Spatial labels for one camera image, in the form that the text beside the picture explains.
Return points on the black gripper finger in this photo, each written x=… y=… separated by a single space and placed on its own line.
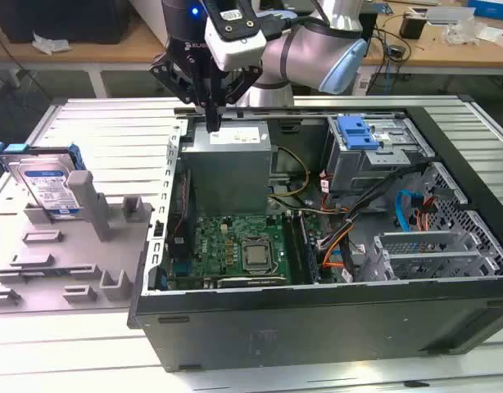
x=245 y=82
x=165 y=78

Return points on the hard disk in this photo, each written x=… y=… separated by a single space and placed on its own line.
x=46 y=184

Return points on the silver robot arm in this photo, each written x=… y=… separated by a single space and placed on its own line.
x=300 y=49

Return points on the silver disk bay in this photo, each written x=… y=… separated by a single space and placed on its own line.
x=423 y=262

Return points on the wooden desk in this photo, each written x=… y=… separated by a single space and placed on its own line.
x=112 y=49
x=440 y=53

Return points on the grey power supply unit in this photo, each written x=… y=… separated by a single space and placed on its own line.
x=227 y=176

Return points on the black computer box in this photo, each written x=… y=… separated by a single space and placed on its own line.
x=63 y=20

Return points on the white crumpled tissue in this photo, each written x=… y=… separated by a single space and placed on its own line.
x=51 y=43

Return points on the blue plastic drive latch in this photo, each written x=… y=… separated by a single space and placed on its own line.
x=354 y=135

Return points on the silver drive cage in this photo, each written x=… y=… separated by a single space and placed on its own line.
x=358 y=172

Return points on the CPU socket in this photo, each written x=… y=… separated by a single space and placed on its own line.
x=242 y=242

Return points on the green motherboard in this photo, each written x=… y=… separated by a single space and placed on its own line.
x=218 y=245

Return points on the small black cube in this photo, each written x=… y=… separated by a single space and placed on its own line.
x=411 y=26

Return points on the silver CPU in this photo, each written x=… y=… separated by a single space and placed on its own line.
x=256 y=257

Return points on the black RAM slot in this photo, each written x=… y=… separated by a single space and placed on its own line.
x=292 y=254

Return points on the RAM stick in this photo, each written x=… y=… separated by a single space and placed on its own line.
x=309 y=254

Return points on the grey parts rack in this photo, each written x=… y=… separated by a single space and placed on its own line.
x=71 y=254

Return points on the black graphics card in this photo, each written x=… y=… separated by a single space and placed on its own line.
x=251 y=282

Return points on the flat grey box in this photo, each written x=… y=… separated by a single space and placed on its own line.
x=448 y=16

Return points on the clear plastic bag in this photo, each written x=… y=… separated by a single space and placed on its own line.
x=464 y=34

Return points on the black open PC case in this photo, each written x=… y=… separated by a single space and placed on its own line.
x=317 y=327

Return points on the blue cardboard box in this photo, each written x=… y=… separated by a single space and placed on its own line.
x=493 y=7

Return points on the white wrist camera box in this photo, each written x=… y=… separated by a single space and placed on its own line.
x=239 y=49

